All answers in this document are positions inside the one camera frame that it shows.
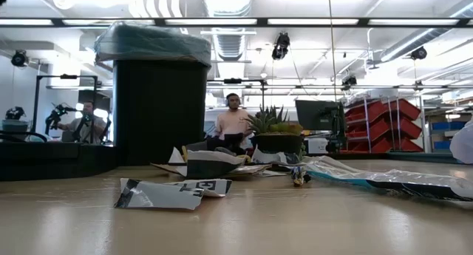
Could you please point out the white paper with black print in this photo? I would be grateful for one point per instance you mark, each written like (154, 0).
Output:
(159, 196)

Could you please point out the white box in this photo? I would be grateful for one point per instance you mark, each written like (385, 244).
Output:
(318, 146)

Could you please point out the black hanging camera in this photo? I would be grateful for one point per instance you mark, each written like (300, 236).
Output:
(18, 58)
(349, 81)
(419, 53)
(281, 46)

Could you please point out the black plastic trash bin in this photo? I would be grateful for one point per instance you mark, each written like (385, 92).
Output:
(159, 114)

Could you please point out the black computer monitor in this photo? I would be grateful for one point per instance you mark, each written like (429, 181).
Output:
(316, 114)

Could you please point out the potted succulent plant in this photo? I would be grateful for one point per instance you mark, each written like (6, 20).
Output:
(277, 136)

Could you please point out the blue storage bins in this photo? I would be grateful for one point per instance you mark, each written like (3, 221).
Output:
(447, 135)

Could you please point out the neighbour rig black robot arm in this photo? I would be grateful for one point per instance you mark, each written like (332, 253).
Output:
(59, 116)
(15, 112)

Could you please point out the small dark plastic piece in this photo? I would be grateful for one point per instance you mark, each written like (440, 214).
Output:
(300, 176)

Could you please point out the black rig bar with lights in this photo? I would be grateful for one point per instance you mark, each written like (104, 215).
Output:
(262, 22)

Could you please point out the person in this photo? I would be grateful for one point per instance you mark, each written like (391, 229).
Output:
(86, 123)
(233, 118)

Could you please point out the black bin with blue liner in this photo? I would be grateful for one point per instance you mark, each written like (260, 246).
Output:
(151, 42)

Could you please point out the black aluminium table frame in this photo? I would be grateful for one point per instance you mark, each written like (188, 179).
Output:
(406, 157)

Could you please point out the small white black package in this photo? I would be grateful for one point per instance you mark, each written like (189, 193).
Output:
(268, 158)

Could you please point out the red storage bin shelf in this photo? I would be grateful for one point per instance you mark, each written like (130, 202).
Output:
(384, 125)

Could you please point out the clear plastic packaging strip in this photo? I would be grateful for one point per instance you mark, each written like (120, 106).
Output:
(388, 181)

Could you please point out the neighbour rig black frame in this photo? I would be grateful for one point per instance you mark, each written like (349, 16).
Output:
(37, 100)
(233, 81)

